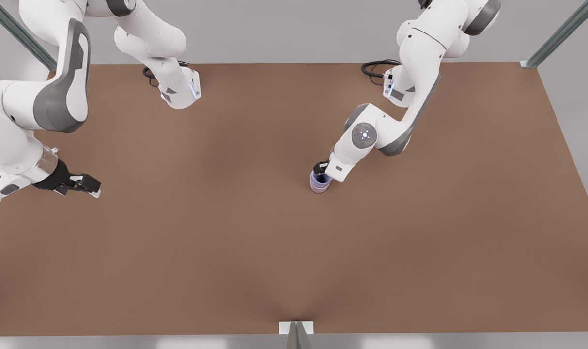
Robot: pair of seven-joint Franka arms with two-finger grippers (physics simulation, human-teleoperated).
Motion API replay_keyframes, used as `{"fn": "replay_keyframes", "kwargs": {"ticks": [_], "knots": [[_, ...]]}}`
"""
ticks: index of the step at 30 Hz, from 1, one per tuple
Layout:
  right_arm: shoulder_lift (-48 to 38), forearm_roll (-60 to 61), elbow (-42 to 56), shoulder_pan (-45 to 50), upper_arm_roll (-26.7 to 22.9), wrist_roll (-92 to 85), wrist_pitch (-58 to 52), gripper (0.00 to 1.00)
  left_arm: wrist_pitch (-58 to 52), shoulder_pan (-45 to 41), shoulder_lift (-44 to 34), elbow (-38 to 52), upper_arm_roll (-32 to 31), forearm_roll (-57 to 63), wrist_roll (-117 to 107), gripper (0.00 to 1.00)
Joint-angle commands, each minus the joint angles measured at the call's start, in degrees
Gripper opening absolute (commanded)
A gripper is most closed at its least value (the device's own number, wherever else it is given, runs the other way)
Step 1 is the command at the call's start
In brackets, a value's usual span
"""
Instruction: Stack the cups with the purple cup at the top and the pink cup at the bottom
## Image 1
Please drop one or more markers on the purple cup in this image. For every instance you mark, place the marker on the purple cup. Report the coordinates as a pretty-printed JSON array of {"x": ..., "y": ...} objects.
[{"x": 318, "y": 181}]

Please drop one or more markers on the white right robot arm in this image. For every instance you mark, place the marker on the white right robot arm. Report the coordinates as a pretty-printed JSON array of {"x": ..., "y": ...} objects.
[{"x": 61, "y": 97}]

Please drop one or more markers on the silver frame post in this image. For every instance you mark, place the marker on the silver frame post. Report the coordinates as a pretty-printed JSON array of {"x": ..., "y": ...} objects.
[
  {"x": 298, "y": 334},
  {"x": 560, "y": 34},
  {"x": 20, "y": 33}
]

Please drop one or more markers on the pink cup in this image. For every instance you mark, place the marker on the pink cup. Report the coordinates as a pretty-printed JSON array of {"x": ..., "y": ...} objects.
[{"x": 319, "y": 190}]

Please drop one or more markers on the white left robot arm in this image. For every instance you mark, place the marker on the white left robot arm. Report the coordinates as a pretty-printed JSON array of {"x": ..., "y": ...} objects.
[{"x": 415, "y": 97}]

